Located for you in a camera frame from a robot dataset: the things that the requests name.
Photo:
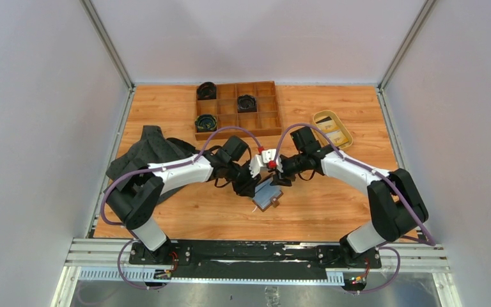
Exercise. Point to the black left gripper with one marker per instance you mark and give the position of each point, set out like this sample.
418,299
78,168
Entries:
247,188

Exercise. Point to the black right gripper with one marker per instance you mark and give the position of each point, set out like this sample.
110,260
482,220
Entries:
285,180

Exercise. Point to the brown leather card holder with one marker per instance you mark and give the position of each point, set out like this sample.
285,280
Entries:
267,195

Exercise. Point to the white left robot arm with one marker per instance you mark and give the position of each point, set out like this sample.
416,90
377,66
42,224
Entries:
134,195

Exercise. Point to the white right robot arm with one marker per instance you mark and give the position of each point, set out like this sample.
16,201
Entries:
395,204

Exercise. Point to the credit cards in tray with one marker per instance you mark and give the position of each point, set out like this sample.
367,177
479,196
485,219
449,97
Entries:
332,130

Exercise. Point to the yellow oval card tray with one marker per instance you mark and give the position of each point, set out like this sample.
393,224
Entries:
322,114

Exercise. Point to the black-green coiled belt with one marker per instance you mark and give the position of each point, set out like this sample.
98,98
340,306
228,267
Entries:
206,123

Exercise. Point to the black coiled belt middle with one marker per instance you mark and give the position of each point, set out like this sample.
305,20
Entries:
246,104

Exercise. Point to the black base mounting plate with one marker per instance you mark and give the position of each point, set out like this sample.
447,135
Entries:
236,259

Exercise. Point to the dark grey dotted cloth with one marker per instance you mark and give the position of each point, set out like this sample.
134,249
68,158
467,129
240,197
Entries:
152,147

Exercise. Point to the black coiled belt top-left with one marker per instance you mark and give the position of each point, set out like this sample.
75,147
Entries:
206,91

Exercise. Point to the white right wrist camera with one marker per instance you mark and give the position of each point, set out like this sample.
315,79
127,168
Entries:
274,162

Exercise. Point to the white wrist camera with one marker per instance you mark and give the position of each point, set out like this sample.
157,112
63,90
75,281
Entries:
258,163
274,162

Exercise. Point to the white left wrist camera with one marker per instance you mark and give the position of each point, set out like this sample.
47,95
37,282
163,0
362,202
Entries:
258,163

